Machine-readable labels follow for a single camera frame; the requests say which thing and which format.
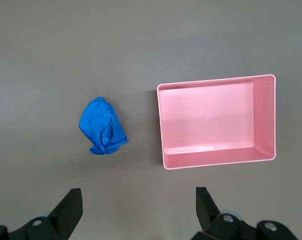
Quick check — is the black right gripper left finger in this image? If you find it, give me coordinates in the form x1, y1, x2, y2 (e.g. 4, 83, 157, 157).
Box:
5, 187, 83, 240

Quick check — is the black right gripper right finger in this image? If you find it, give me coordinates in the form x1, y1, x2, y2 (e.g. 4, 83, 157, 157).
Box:
190, 186, 298, 240

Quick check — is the blue glove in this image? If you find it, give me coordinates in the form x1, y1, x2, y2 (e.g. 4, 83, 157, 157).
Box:
78, 96, 128, 156

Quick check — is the pink rectangular plastic bin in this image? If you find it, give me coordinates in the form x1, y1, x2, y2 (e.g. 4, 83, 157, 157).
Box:
156, 73, 277, 171

